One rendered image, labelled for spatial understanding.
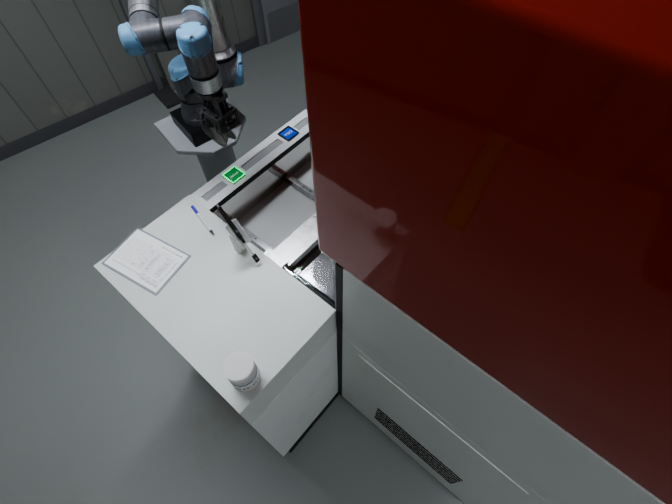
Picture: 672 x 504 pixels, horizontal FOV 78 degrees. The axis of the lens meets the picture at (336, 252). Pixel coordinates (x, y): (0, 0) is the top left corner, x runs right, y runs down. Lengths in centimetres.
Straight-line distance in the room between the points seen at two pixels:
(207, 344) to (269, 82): 261
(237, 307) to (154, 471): 114
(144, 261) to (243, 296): 32
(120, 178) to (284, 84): 137
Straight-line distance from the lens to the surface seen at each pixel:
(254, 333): 112
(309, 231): 136
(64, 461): 233
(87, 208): 297
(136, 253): 135
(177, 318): 120
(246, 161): 148
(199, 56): 112
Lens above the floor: 199
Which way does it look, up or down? 58 degrees down
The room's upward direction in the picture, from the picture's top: 1 degrees counter-clockwise
